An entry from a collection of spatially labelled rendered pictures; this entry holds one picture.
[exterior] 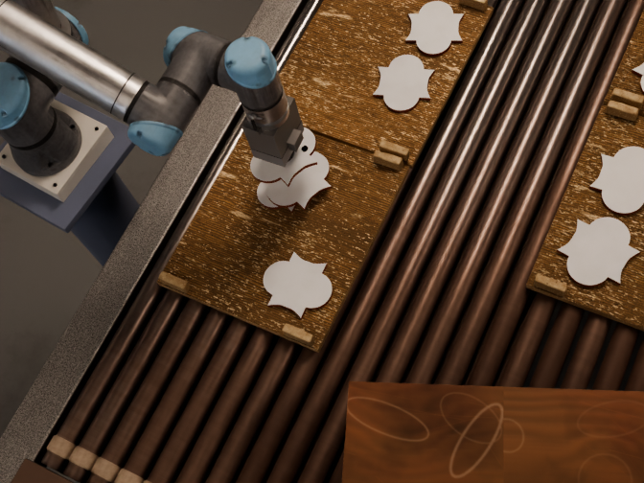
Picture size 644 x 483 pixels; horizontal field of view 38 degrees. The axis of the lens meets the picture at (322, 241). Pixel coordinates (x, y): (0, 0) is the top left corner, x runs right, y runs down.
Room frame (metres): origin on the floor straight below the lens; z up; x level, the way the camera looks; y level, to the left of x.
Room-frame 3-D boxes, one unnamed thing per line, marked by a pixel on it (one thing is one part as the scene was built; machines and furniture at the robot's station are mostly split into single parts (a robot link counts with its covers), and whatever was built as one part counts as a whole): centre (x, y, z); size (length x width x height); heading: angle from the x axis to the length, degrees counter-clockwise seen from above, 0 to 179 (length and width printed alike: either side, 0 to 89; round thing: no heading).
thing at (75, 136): (1.24, 0.49, 0.96); 0.15 x 0.15 x 0.10
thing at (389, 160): (0.91, -0.17, 0.95); 0.06 x 0.02 x 0.03; 47
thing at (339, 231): (0.86, 0.06, 0.93); 0.41 x 0.35 x 0.02; 137
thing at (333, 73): (1.16, -0.23, 0.93); 0.41 x 0.35 x 0.02; 136
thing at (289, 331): (0.63, 0.09, 0.95); 0.06 x 0.02 x 0.03; 47
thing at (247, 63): (0.93, 0.02, 1.31); 0.09 x 0.08 x 0.11; 45
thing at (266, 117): (0.93, 0.02, 1.23); 0.08 x 0.08 x 0.05
